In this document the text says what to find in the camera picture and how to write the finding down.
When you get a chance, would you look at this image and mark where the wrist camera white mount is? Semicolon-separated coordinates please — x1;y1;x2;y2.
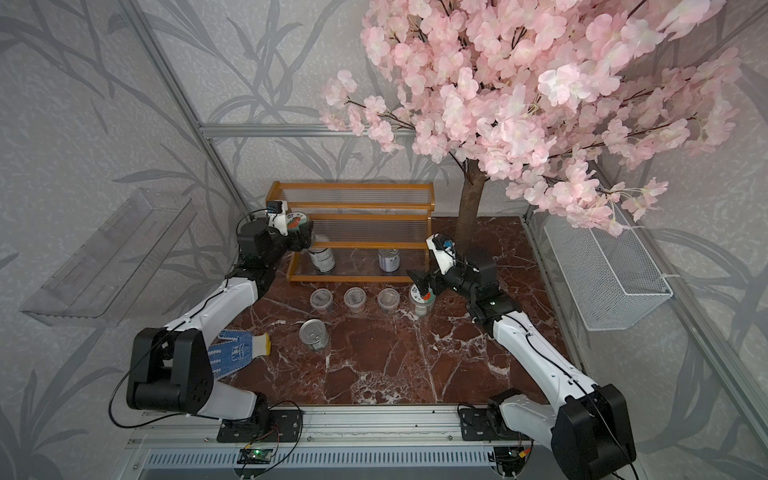
266;200;289;237
426;233;458;275

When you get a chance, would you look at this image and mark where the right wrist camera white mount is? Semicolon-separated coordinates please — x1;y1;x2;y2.
426;233;458;275

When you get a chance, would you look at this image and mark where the silver green label tin can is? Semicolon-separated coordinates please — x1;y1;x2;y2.
299;319;330;351

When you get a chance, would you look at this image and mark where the white wire mesh basket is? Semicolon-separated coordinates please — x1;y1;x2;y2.
532;213;673;332

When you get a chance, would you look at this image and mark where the clear acrylic wall shelf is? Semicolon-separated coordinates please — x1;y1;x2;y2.
21;188;197;327

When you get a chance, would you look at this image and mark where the tall clear tomato-label jar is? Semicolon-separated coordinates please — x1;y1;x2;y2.
286;212;311;232

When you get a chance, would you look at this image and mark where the left green circuit board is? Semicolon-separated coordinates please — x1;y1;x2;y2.
237;447;276;465

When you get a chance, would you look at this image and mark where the green white tin can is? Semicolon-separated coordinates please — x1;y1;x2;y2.
308;235;336;274

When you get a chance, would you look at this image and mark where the purple label tin can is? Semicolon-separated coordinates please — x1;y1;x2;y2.
378;249;401;273

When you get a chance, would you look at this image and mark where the clear jar tomato lid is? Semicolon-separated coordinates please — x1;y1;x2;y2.
409;284;435;317

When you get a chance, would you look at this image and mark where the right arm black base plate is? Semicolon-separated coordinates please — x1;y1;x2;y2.
456;403;512;441

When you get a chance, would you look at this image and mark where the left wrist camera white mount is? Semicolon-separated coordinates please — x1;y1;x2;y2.
266;200;289;237

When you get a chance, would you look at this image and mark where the small clear red-label seed jar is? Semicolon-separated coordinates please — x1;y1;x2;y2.
377;288;401;314

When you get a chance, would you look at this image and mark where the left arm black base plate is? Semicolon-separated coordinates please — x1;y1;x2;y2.
216;409;303;443

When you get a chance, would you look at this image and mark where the right circuit board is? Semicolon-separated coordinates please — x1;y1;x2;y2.
491;446;532;479

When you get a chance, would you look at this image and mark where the orange wooden three-tier shelf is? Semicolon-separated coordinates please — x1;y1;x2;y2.
265;181;435;284

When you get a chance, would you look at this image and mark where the pink cherry blossom tree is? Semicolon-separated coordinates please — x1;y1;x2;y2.
321;1;741;250

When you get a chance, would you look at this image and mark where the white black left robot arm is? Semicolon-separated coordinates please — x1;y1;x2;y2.
124;212;314;421

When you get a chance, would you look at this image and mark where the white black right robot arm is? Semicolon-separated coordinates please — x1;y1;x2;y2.
409;234;637;479

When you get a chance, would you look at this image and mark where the blue dotted work glove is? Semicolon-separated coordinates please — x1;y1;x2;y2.
208;330;271;380

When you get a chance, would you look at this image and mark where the small clear grey-label seed jar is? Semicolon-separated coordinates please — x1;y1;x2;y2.
343;287;367;314

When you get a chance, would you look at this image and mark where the aluminium front rail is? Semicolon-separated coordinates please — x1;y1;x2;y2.
113;404;564;479

